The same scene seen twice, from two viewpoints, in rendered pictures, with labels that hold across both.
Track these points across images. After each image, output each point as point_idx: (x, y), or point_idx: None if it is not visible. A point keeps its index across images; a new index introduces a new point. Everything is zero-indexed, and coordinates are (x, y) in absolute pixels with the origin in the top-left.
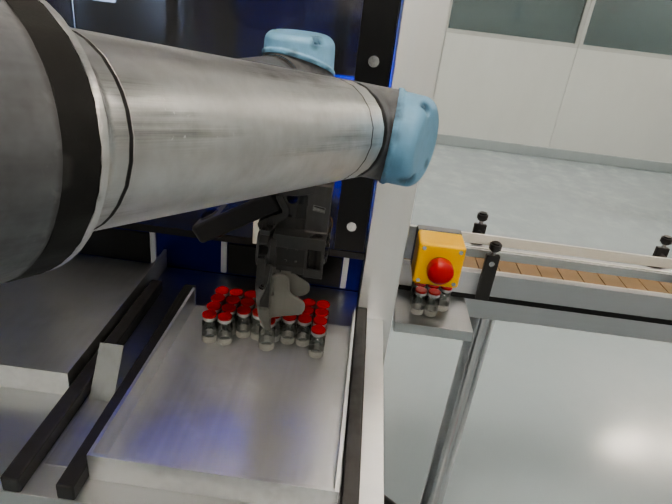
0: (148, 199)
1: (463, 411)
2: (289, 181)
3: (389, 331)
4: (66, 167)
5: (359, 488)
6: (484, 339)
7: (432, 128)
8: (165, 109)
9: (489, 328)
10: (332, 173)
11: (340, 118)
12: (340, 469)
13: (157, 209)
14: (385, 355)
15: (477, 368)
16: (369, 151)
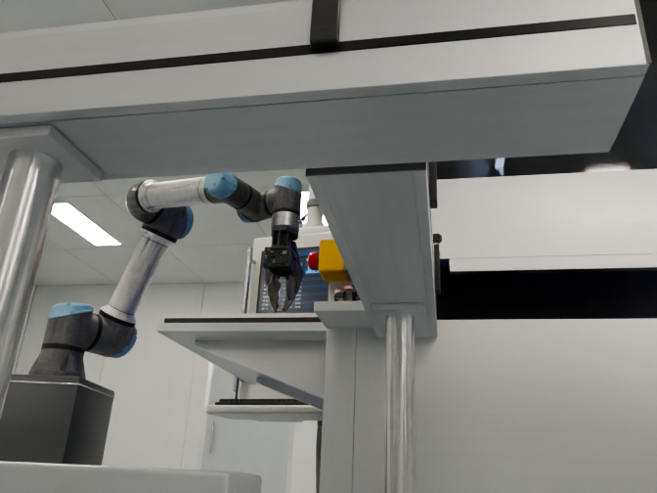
0: (149, 196)
1: (384, 467)
2: (174, 195)
3: (327, 330)
4: (136, 189)
5: (182, 318)
6: (385, 349)
7: (215, 174)
8: (153, 185)
9: (386, 334)
10: (187, 193)
11: (188, 181)
12: (190, 314)
13: (152, 199)
14: (326, 353)
15: (385, 392)
16: (198, 187)
